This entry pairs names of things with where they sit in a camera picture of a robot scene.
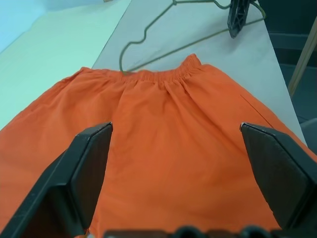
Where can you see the dark grey furniture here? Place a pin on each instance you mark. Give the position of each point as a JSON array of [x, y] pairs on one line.
[[289, 17]]

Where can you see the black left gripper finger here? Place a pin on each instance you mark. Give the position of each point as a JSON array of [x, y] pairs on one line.
[[62, 183], [282, 173], [238, 18]]

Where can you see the orange shorts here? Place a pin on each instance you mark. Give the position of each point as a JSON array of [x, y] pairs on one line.
[[173, 138]]

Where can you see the light wooden strip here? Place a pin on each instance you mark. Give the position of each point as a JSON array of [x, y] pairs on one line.
[[301, 62]]

